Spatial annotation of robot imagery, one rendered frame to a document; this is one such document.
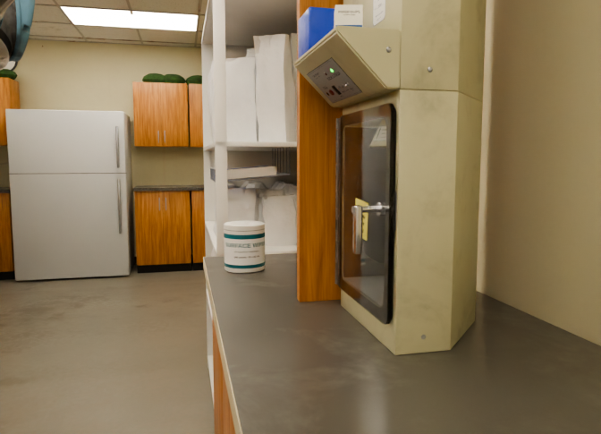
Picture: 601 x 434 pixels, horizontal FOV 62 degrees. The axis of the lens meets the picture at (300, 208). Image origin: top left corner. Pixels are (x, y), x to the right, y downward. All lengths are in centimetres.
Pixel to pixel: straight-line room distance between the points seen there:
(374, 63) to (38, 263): 536
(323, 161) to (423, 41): 43
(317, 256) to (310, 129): 31
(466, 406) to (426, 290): 23
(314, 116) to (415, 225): 44
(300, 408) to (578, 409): 39
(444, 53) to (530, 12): 45
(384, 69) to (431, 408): 54
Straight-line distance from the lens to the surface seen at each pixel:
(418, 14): 93
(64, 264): 593
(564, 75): 124
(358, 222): 91
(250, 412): 76
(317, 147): 122
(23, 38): 82
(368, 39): 89
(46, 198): 587
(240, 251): 155
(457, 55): 95
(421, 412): 77
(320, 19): 109
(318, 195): 122
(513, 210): 135
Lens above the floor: 129
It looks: 6 degrees down
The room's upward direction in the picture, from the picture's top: straight up
